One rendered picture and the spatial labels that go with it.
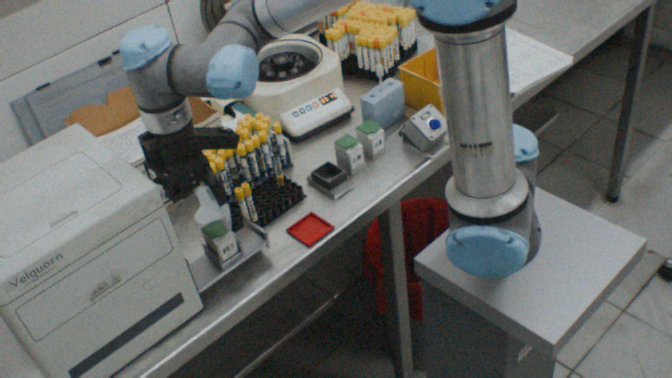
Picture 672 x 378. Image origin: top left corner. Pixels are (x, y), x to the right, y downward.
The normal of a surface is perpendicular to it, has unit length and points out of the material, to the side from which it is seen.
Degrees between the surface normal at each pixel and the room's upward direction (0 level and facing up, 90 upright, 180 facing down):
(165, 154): 90
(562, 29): 0
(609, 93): 0
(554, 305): 1
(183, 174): 90
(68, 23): 90
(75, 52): 90
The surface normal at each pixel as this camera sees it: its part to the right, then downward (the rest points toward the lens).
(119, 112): 0.66, 0.39
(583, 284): -0.14, -0.75
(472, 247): -0.25, 0.75
